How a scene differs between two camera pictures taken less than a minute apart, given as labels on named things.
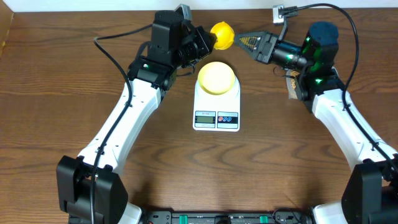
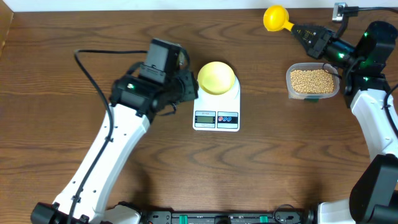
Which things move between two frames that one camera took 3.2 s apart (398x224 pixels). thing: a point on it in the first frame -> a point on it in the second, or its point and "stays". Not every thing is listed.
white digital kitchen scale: [217, 112] stays
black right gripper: [263, 50] -> [318, 42]
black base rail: [226, 217] stays
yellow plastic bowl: [216, 78] stays
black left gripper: [195, 37] -> [191, 88]
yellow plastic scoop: [224, 33] -> [276, 18]
